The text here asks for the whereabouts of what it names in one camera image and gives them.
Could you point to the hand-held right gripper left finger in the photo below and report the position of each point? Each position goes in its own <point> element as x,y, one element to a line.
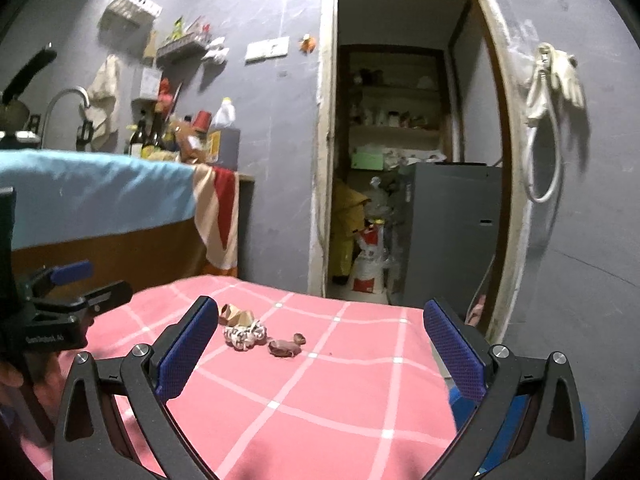
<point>187,342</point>

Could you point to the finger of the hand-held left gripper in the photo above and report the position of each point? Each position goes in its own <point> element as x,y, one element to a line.
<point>112,296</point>
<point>72,271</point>

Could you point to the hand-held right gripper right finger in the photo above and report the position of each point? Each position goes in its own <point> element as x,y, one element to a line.
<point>452,345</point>

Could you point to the blue plastic basin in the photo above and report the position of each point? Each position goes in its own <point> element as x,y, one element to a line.
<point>462,407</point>

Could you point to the person's left hand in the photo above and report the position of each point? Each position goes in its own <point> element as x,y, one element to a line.
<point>11,374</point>

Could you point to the wooden cabinet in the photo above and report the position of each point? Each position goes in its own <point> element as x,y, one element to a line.
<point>115,255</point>

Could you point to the pink slipper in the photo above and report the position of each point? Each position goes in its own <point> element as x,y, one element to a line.
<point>476,310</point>

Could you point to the light blue cloth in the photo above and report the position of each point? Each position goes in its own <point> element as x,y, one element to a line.
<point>95,190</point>

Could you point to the grey refrigerator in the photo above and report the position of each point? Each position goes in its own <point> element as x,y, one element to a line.
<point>450,240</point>

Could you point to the small brown nut shell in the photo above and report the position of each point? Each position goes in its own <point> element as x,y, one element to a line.
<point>299,338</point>

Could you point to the white red sack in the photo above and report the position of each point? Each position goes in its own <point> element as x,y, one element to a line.
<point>370,260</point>

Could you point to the pink checked cloth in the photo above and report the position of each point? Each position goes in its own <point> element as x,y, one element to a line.
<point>300,410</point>

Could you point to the red beige striped towel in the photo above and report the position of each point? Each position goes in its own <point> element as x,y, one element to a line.
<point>220,215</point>

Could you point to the black faucet attachment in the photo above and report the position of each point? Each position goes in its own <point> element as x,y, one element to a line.
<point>86,135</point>

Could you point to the dark glass bottle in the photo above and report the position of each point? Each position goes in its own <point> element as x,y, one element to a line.
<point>157,135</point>
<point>138,140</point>

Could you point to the yellow bag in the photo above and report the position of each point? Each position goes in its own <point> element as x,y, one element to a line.
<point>347,225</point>

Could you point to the clear plastic bag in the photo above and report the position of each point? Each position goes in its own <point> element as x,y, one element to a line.
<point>385,197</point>

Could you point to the brown cardboard box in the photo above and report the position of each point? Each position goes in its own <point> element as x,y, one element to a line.
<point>190,145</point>

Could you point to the metal faucet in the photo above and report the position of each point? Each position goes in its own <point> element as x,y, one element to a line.
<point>62,94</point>

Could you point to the yellow carton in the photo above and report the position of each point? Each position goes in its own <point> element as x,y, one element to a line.
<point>213,147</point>

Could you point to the beige hanging cloth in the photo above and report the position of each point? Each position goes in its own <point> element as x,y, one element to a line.
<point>105,95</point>

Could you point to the grey box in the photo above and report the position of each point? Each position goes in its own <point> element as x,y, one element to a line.
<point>230,149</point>

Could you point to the red cup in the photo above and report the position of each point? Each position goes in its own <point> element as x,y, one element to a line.
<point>201,121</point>

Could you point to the red kitchen tool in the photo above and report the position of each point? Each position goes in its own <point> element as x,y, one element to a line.
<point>166,95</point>

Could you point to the green box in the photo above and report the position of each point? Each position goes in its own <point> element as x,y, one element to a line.
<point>367,161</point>

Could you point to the white plastic jug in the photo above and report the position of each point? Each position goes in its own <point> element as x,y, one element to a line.
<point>223,115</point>

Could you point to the wooden pantry shelf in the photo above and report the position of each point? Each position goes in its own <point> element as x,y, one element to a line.
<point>395,130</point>

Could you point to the white cloth on shelf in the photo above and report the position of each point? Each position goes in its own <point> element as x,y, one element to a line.
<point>216,51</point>

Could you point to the white hanging gloves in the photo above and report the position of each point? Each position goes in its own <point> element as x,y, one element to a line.
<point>565,80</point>

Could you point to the white wall box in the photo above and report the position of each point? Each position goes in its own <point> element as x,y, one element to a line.
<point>151,82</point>

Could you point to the grey wall shelf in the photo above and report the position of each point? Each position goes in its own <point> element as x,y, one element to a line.
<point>182,52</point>

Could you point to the white door frame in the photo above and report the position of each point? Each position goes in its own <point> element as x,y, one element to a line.
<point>322,135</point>

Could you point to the white wall rack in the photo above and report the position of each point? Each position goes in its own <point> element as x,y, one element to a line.
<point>130,7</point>

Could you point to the white wall switch panel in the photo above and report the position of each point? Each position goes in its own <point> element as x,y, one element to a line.
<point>267,50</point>

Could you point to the orange wall hook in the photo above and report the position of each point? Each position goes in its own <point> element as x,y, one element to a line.
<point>307,43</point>

